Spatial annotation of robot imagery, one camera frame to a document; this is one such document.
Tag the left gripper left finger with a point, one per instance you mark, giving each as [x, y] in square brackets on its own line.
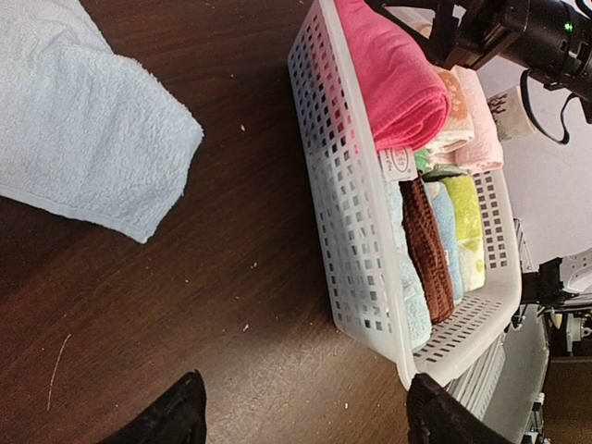
[176, 416]

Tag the white plastic basket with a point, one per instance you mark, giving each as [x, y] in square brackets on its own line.
[361, 263]

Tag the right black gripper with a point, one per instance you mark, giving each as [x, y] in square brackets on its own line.
[551, 40]

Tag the light pink rolled towel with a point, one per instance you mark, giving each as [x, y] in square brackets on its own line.
[484, 153]

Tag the magenta pink towel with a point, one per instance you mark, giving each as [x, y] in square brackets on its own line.
[406, 101]

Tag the yellow rolled towel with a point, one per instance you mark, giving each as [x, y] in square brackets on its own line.
[468, 231]

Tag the light blue rolled towel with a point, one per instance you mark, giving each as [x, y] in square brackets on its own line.
[416, 309]

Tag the cream patterned mug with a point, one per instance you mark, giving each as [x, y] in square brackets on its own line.
[509, 115]

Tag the green rolled towel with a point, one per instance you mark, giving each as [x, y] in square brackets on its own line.
[430, 170]

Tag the dark red rolled towel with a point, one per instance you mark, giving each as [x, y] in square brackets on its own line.
[426, 250]

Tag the cartoon print rolled towel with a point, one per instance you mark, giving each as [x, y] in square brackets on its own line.
[458, 128]

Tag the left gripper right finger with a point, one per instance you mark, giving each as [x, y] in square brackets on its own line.
[434, 416]

